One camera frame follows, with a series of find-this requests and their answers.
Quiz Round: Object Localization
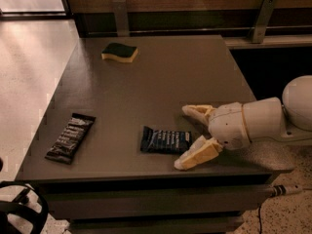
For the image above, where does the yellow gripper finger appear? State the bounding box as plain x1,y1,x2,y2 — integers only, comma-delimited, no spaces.
182,105,215,126
174,136,223,171

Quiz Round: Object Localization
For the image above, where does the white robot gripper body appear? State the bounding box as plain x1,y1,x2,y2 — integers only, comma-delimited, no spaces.
208,102,251,150

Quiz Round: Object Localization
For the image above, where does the blue rxbar blueberry wrapper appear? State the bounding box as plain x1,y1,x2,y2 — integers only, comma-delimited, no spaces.
140,127,192,154

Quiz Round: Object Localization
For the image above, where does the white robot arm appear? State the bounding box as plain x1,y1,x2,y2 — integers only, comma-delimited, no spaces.
175,75,312,171

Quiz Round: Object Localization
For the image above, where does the green and yellow sponge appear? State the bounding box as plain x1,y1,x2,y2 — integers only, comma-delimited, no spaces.
101,43,138,63

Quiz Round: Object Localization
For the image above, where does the black rxbar chocolate wrapper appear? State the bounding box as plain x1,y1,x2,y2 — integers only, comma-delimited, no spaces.
45,113,96,165

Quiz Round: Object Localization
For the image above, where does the grey drawer cabinet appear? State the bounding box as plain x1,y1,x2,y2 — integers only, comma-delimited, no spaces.
18,36,293,234

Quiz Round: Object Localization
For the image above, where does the black chair base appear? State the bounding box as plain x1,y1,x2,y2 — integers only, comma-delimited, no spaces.
0,181,49,234

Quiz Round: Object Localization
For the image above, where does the black hanging cable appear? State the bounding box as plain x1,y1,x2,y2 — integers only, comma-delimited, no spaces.
256,204,263,234

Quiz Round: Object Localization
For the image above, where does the silver drawer handle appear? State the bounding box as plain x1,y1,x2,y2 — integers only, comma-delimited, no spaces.
271,185,303,197

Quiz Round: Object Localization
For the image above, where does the right metal wall bracket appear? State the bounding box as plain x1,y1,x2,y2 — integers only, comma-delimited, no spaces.
249,0,278,44

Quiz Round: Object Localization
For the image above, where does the metal wall bracket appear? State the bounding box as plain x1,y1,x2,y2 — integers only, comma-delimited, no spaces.
249,0,278,44
113,0,130,37

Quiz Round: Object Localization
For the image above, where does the left metal wall bracket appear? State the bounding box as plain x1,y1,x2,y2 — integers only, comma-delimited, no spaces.
113,0,130,37

